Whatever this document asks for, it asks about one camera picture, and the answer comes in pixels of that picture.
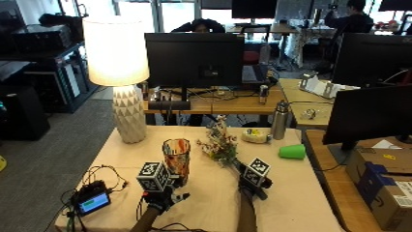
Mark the person's left hand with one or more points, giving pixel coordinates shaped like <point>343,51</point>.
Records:
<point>160,199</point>

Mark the person's right hand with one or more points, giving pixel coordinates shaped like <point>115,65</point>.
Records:
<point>251,188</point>

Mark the colourful glass vase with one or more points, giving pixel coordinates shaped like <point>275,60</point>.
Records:
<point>176,158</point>

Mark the dried flower bouquet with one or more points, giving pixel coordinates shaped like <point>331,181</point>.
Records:
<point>220,146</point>

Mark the right glove white marker cube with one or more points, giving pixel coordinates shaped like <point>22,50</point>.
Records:
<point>256,170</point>

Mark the glove white marker cube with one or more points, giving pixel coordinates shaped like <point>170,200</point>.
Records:
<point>154,176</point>
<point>256,170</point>

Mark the beige tablecloth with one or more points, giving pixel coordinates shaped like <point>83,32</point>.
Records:
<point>206,206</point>

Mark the left glove white marker cube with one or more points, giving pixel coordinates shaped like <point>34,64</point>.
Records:
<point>154,176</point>

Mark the green plastic cup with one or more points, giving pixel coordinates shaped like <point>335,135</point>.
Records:
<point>292,151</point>

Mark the white tape roll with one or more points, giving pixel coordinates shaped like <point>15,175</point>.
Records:
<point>255,136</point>

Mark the small black screen device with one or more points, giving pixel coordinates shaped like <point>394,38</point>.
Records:
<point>92,199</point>

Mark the steel water bottle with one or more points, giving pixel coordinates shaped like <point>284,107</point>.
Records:
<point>280,121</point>

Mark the small shiny metal object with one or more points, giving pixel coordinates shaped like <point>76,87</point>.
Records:
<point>310,113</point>

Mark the cardboard box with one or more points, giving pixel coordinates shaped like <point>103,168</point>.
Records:
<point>382,180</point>

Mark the light wooden desk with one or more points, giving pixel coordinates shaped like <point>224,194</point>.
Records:
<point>307,103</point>

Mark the white paper sheet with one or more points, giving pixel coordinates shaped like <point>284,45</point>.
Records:
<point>386,144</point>

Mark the black monitor on grey foot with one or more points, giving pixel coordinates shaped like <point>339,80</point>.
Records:
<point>368,114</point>

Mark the white desk holder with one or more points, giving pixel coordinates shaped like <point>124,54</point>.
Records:
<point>324,86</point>

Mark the open laptop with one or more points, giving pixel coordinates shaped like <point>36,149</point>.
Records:
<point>254,74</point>

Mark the black monitor with stand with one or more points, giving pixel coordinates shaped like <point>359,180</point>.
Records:
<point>194,59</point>

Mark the black computer case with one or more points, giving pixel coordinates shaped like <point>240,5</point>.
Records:
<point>22,112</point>

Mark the white table lamp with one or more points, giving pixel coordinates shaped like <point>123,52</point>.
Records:
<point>116,58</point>

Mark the large black monitor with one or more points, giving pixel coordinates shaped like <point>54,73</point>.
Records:
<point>371,59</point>

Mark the black shelf unit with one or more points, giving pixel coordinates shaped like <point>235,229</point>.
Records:
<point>51,74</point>

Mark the black background monitor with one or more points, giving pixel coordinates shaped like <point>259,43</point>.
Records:
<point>254,9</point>

